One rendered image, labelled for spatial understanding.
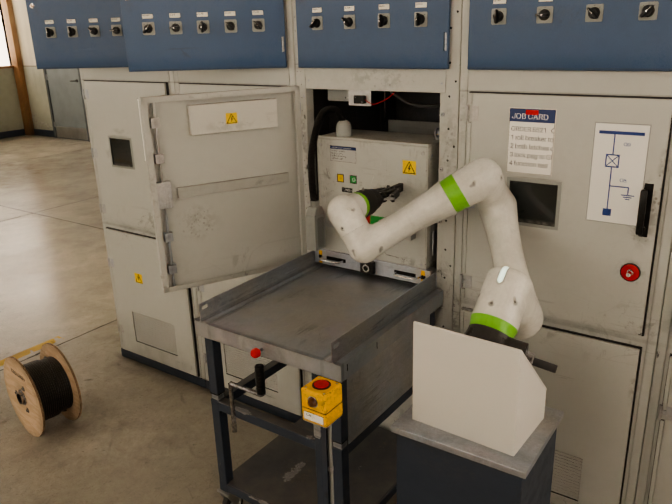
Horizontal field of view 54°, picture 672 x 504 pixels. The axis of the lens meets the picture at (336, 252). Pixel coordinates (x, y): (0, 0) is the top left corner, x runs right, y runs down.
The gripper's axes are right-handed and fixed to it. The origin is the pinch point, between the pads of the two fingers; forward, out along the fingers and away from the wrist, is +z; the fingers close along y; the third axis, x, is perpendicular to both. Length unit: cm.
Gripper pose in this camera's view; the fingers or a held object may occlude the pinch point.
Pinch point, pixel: (396, 188)
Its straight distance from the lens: 240.5
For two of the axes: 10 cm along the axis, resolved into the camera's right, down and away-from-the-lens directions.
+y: 8.2, 1.6, -5.4
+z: 5.7, -2.9, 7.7
